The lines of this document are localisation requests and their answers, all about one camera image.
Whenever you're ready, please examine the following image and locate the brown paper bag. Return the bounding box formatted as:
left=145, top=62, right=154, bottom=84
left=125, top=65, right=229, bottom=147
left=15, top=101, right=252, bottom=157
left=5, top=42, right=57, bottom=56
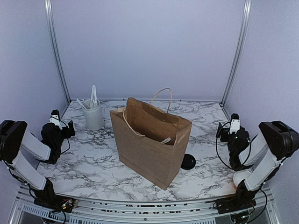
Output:
left=110, top=97, right=192, bottom=190

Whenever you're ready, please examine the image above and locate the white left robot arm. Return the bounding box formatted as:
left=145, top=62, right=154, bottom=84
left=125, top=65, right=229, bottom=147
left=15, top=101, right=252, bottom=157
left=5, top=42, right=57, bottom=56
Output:
left=0, top=110, right=77, bottom=213

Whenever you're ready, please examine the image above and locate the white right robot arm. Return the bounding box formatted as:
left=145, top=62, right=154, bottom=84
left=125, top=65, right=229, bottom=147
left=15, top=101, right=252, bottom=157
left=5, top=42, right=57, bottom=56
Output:
left=215, top=113, right=299, bottom=214

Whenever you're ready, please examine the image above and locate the white cup with stirrers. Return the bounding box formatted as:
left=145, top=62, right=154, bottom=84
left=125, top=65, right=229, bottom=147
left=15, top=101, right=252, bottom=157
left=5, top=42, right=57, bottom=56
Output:
left=76, top=85, right=104, bottom=131

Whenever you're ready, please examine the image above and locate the white orange paper cup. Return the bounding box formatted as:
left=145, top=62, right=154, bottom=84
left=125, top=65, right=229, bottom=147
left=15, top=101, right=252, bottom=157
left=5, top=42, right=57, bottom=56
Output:
left=233, top=170, right=251, bottom=188

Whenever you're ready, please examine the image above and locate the black cup lid stack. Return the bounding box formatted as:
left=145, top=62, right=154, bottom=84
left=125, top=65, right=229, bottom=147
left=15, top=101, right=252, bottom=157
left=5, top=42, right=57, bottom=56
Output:
left=181, top=154, right=196, bottom=170

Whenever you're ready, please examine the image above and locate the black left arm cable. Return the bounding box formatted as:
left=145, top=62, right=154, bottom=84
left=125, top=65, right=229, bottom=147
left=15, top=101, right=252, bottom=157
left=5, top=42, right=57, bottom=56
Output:
left=56, top=119, right=71, bottom=156

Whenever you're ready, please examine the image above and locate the aluminium front rail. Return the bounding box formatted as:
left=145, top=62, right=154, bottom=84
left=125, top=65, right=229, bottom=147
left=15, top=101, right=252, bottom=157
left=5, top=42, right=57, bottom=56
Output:
left=8, top=186, right=281, bottom=224

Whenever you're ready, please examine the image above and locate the left aluminium frame post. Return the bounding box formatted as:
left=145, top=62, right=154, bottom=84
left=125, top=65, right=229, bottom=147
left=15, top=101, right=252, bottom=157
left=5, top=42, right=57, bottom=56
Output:
left=44, top=0, right=71, bottom=104

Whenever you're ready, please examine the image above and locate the aluminium frame post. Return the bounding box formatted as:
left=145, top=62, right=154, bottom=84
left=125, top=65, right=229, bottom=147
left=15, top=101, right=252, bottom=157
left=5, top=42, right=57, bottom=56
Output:
left=221, top=0, right=252, bottom=107
left=44, top=0, right=71, bottom=104

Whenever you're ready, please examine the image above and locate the right aluminium frame post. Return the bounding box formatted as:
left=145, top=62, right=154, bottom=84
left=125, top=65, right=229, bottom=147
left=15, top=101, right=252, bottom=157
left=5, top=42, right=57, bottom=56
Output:
left=221, top=0, right=252, bottom=107

